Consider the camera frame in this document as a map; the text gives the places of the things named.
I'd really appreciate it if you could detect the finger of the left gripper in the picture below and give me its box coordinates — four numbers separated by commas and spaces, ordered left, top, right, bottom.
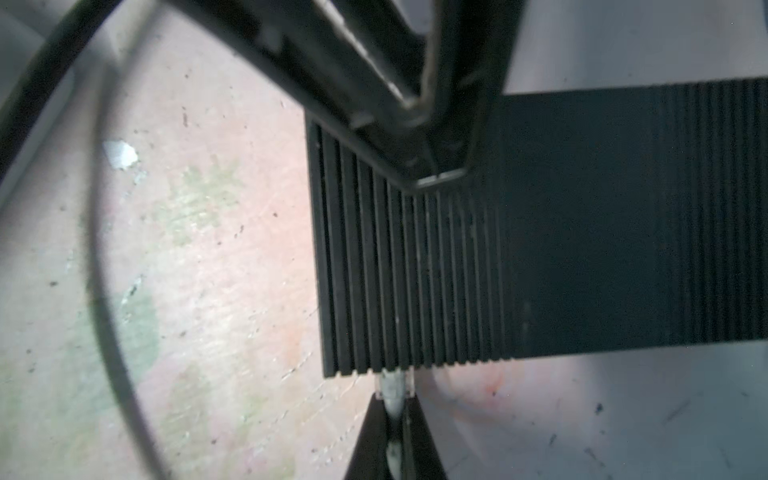
173, 1, 435, 191
389, 1, 525, 186

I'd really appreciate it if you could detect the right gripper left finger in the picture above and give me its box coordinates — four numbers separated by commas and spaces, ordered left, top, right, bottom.
344, 394, 390, 480

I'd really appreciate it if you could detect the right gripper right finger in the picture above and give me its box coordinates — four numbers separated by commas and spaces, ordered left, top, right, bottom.
402, 396, 447, 480

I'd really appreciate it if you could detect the grey ethernet cable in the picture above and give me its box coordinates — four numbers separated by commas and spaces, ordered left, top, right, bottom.
373, 367, 417, 480

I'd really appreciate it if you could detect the black ribbed box device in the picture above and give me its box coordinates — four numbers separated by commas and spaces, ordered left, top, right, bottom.
306, 78, 767, 378

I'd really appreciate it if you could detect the long black cable loop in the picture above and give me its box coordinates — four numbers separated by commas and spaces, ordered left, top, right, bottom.
0, 0, 124, 181

